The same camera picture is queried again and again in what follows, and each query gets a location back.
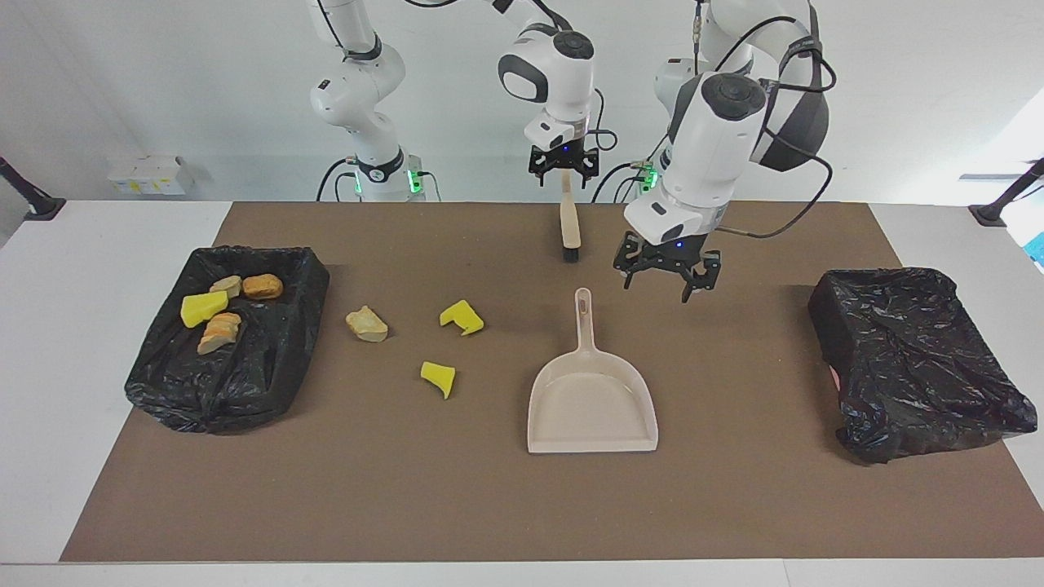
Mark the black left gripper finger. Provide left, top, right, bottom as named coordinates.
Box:
left=680, top=256, right=723, bottom=305
left=613, top=254, right=650, bottom=292

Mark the beige brush with black bristles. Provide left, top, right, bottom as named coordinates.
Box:
left=558, top=174, right=582, bottom=263

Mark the beige plastic dustpan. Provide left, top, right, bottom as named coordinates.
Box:
left=527, top=287, right=660, bottom=454

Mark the empty black bag-lined trash bin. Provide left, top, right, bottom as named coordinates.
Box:
left=807, top=267, right=1038, bottom=466

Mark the black bag-lined bin with trash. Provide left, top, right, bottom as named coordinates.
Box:
left=125, top=245, right=331, bottom=435

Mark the notched yellow sponge piece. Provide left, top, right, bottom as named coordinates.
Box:
left=439, top=300, right=485, bottom=337

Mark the brown table mat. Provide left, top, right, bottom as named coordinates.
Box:
left=59, top=201, right=1044, bottom=563

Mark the white socket box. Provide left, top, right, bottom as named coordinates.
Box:
left=108, top=155, right=196, bottom=196

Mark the black left arm base cable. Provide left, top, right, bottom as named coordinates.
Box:
left=591, top=159, right=655, bottom=205

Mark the black arm base cable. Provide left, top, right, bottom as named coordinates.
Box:
left=591, top=159, right=655, bottom=205
left=316, top=157, right=361, bottom=202

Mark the left arm gripper cable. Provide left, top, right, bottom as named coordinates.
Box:
left=693, top=0, right=838, bottom=242

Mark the black right arm base cable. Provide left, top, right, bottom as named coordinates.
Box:
left=316, top=157, right=361, bottom=202

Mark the black camera stand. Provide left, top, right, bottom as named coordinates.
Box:
left=969, top=157, right=1044, bottom=227
left=0, top=155, right=67, bottom=222

